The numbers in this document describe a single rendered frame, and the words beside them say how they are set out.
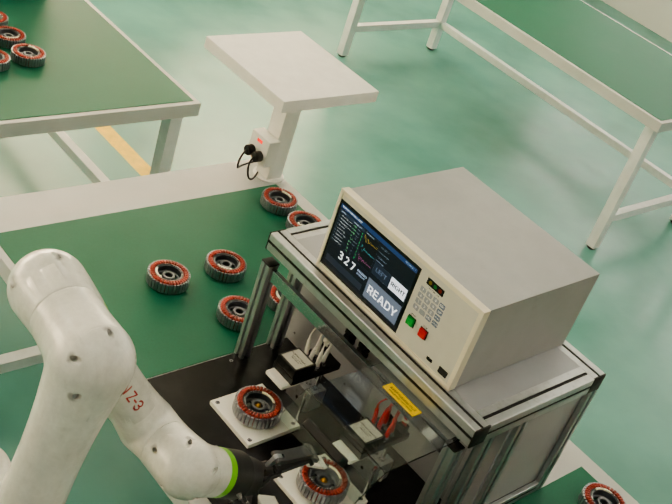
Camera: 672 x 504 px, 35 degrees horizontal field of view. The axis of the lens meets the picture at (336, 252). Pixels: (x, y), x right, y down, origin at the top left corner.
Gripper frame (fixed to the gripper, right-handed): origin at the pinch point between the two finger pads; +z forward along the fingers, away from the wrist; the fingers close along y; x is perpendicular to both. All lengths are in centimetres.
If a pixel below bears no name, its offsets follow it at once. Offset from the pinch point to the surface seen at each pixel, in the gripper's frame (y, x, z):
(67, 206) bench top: 27, -112, 12
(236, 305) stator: 6, -62, 29
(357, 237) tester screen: -39, -34, 1
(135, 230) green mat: 18, -98, 23
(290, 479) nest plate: 5.2, -5.3, 8.5
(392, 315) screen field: -34.8, -17.1, 5.5
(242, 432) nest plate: 9.1, -20.5, 6.6
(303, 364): -9.2, -26.3, 12.3
